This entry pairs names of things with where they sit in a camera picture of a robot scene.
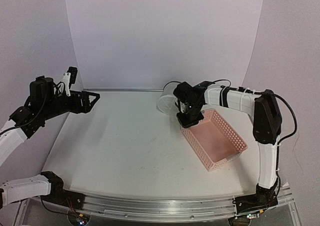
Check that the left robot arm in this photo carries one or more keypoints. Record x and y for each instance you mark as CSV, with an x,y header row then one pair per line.
x,y
21,126

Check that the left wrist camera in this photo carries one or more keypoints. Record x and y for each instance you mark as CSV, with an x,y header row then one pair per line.
x,y
68,79

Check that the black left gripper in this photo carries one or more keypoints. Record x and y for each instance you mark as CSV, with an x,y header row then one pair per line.
x,y
85,107

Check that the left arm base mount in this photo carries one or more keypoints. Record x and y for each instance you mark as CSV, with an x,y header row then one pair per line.
x,y
60,196

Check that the aluminium front rail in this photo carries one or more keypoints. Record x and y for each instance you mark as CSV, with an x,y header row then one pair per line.
x,y
148,209

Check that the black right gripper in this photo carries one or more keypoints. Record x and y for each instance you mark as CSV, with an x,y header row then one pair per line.
x,y
186,124

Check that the pink perforated plastic basket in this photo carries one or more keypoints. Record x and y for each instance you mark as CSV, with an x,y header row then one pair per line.
x,y
214,140

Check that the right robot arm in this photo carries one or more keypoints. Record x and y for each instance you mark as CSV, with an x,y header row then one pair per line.
x,y
273,121

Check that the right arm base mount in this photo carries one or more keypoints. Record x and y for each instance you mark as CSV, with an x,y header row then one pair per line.
x,y
262,199

